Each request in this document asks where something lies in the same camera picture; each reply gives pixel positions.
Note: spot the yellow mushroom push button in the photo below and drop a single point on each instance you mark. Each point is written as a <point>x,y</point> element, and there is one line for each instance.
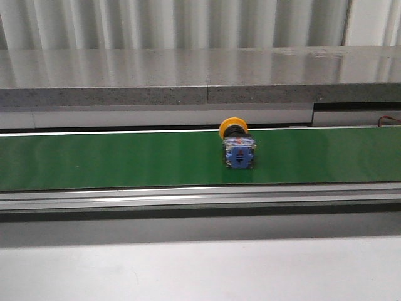
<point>238,145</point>

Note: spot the grey stone countertop slab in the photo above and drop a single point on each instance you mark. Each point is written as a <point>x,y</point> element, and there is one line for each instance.
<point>345,74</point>

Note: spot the white panel under countertop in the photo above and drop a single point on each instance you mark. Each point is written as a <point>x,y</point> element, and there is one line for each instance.
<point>270,115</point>

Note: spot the green conveyor belt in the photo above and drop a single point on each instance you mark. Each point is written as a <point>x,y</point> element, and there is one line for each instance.
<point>138,159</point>

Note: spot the white pleated curtain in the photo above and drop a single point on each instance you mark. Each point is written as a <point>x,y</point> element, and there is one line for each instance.
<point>197,24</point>

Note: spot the aluminium conveyor frame rail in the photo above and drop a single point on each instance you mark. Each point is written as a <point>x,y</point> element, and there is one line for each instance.
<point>202,196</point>

